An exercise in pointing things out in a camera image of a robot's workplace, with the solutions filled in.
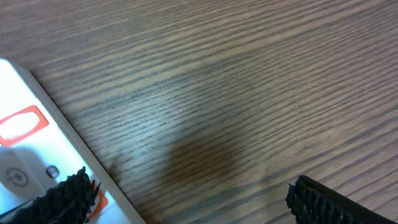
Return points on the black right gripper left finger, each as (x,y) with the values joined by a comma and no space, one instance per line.
(71,201)

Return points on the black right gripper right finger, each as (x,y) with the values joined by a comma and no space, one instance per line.
(311,202)

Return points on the white charger plug adapter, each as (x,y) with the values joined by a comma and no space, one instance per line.
(20,172)

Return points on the white power strip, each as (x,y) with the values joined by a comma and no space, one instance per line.
(30,119)

